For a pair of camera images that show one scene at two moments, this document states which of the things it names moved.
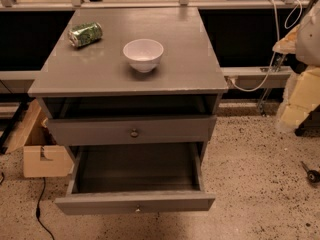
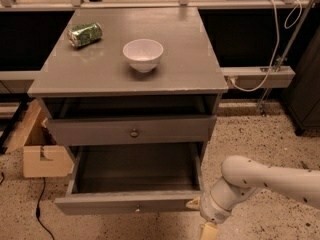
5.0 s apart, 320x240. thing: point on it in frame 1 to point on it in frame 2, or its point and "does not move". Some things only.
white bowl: x=143 y=54 does not move
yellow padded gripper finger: x=287 y=45 to x=194 y=204
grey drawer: x=135 y=178 does not move
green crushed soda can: x=85 y=33 does not move
